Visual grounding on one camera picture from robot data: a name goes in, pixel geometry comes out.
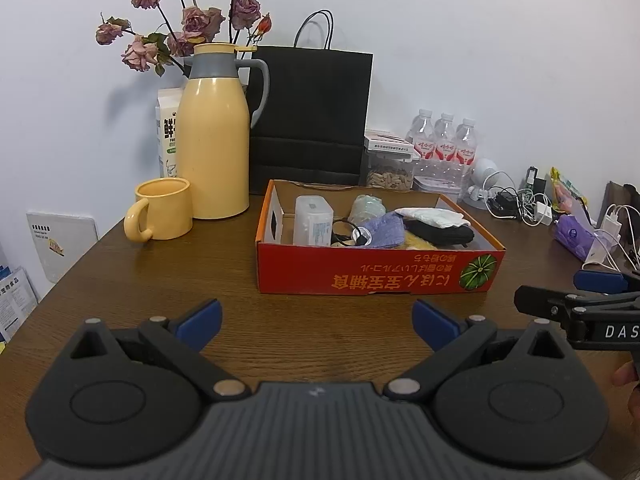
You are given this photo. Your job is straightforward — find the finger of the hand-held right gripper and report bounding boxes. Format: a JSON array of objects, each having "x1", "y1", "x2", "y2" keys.
[
  {"x1": 573, "y1": 269, "x2": 640, "y2": 293},
  {"x1": 514, "y1": 284, "x2": 640, "y2": 322}
]

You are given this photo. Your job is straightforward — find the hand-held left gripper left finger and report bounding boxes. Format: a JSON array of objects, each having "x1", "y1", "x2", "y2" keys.
[{"x1": 70, "y1": 297, "x2": 251, "y2": 402}]

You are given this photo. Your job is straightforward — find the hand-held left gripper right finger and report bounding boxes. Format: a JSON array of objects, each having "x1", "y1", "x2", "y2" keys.
[{"x1": 385, "y1": 297, "x2": 568, "y2": 403}]

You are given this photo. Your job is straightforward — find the yellow and white plush toy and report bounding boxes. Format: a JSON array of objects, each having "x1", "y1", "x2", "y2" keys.
[{"x1": 402, "y1": 232, "x2": 436, "y2": 251}]

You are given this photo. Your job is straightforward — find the black zip case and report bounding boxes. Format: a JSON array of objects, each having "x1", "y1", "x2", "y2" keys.
[{"x1": 406, "y1": 220, "x2": 476, "y2": 248}]

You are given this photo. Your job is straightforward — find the purple cloth pouch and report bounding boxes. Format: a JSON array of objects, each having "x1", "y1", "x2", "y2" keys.
[{"x1": 357, "y1": 211, "x2": 416, "y2": 250}]

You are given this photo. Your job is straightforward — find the white cloth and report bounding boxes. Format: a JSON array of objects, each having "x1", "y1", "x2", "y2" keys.
[{"x1": 395, "y1": 206, "x2": 471, "y2": 231}]

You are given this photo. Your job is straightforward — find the red cardboard box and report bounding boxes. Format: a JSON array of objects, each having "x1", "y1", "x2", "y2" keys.
[{"x1": 255, "y1": 179, "x2": 507, "y2": 295}]

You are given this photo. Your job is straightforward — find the black cable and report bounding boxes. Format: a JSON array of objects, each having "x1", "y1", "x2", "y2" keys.
[{"x1": 330, "y1": 217, "x2": 373, "y2": 248}]

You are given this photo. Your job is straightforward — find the clear plastic bag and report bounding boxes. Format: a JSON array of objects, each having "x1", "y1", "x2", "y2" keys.
[{"x1": 347, "y1": 194, "x2": 388, "y2": 226}]

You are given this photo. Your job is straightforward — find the white plastic container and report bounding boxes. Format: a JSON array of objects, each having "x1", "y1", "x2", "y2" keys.
[{"x1": 293, "y1": 195, "x2": 335, "y2": 247}]

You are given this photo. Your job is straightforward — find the person's right hand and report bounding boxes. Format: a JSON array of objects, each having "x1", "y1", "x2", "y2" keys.
[{"x1": 612, "y1": 359, "x2": 640, "y2": 411}]

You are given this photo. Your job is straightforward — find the purple tissue packet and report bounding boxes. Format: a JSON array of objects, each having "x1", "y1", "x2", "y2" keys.
[{"x1": 552, "y1": 215, "x2": 598, "y2": 261}]

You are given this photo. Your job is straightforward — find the brown paper bag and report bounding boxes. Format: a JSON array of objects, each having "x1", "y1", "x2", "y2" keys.
[{"x1": 602, "y1": 180, "x2": 640, "y2": 241}]

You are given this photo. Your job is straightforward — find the colourful snack bag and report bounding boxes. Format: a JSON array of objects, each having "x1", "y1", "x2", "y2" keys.
[{"x1": 550, "y1": 167, "x2": 591, "y2": 221}]

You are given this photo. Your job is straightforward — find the black charger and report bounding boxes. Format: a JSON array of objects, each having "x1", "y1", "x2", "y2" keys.
[{"x1": 487, "y1": 195, "x2": 518, "y2": 218}]

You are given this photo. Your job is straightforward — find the black upright device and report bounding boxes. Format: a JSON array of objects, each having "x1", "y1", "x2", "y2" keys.
[{"x1": 525, "y1": 165, "x2": 548, "y2": 196}]

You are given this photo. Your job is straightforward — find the yellow mug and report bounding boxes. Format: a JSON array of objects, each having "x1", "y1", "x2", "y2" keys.
[{"x1": 123, "y1": 177, "x2": 194, "y2": 243}]

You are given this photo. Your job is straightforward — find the silver tin box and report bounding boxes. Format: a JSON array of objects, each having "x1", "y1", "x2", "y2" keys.
[{"x1": 412, "y1": 175, "x2": 463, "y2": 195}]

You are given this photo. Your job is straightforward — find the small white fan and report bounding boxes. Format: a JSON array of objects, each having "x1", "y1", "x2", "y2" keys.
[{"x1": 465, "y1": 157, "x2": 501, "y2": 201}]

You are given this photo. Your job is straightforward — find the clear container of nuts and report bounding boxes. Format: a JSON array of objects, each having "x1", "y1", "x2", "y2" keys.
[{"x1": 363, "y1": 147, "x2": 421, "y2": 190}]

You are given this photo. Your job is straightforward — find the yellow thermos jug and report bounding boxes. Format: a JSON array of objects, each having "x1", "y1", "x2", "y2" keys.
[{"x1": 176, "y1": 42, "x2": 271, "y2": 220}]

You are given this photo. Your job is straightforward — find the flat white box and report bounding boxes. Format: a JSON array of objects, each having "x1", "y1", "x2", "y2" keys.
[{"x1": 363, "y1": 130, "x2": 416, "y2": 153}]

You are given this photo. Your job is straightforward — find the blue and white packets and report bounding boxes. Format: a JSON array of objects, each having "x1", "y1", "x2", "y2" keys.
[{"x1": 0, "y1": 262, "x2": 38, "y2": 343}]

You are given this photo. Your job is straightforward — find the white milk carton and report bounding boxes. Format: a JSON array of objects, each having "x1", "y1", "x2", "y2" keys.
[{"x1": 156, "y1": 86, "x2": 186, "y2": 179}]

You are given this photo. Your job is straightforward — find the black paper bag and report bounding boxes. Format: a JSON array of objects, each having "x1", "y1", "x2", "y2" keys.
[{"x1": 247, "y1": 10, "x2": 374, "y2": 196}]

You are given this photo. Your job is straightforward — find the dried pink rose bouquet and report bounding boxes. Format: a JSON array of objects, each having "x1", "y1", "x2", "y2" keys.
[{"x1": 95, "y1": 0, "x2": 273, "y2": 78}]

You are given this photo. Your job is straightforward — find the tangled white charging cables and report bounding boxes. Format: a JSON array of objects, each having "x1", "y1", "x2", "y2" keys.
[{"x1": 482, "y1": 170, "x2": 556, "y2": 228}]

